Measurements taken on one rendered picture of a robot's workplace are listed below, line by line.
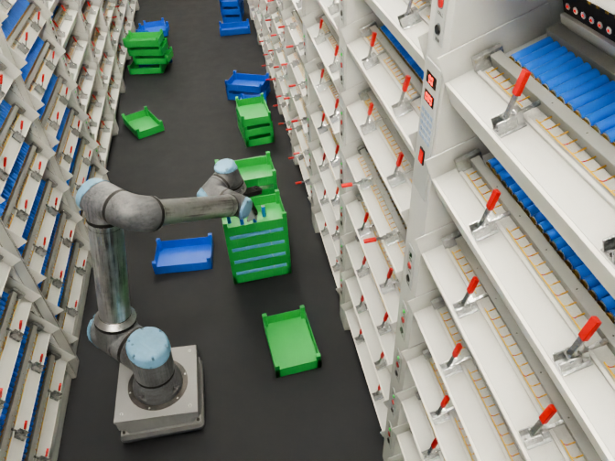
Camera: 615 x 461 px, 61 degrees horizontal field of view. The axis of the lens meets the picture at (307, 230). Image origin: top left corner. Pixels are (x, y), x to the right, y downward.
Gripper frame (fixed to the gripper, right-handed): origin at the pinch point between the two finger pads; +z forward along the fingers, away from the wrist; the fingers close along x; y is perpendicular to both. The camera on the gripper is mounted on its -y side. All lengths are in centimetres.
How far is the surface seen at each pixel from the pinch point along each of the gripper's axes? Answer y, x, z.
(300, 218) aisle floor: -33, -19, 49
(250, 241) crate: 8.1, 1.3, 9.8
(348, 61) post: -27, 56, -86
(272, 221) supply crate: -4.0, 7.1, 3.3
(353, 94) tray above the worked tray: -25, 57, -76
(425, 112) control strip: 3, 110, -112
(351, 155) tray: -19, 57, -54
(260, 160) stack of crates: -33, -39, 12
